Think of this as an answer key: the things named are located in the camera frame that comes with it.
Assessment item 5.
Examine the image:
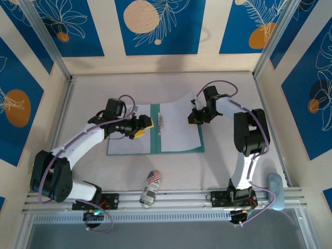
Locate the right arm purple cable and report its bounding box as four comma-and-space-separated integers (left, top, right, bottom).
196, 79, 275, 229

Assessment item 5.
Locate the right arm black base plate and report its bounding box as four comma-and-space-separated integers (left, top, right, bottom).
210, 190, 258, 209

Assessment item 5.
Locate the aluminium table side rail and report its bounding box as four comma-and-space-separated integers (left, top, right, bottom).
49, 76, 77, 159
253, 74, 294, 187

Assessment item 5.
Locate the wide aluminium base rail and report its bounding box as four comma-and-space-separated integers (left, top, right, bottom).
22, 187, 304, 215

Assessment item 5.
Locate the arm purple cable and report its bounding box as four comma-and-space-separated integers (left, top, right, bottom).
196, 79, 275, 229
37, 94, 137, 233

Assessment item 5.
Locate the aluminium frame post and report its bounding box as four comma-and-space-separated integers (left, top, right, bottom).
253, 0, 304, 80
19, 0, 73, 80

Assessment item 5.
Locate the white paper sheet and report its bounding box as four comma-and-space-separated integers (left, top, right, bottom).
107, 104, 151, 154
160, 90, 202, 153

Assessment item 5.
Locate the black electronics box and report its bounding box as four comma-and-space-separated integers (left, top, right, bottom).
229, 209, 254, 225
82, 210, 104, 229

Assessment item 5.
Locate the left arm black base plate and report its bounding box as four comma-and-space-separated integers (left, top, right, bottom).
72, 192, 120, 211

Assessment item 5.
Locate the grey slotted cable duct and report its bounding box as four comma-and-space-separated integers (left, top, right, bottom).
33, 210, 233, 224

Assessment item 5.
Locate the green paper folder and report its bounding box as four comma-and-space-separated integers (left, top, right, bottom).
106, 103, 205, 156

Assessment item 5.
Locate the light blue plush toy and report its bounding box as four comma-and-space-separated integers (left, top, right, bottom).
267, 173, 285, 211

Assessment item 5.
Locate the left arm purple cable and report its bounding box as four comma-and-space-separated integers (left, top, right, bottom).
37, 94, 137, 233

